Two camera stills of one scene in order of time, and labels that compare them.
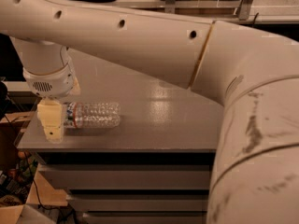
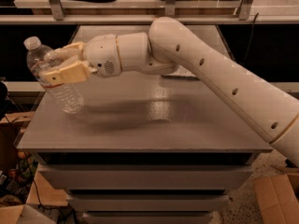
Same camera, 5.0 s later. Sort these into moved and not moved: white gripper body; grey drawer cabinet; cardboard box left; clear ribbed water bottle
Moved: white gripper body; clear ribbed water bottle
Not moved: cardboard box left; grey drawer cabinet
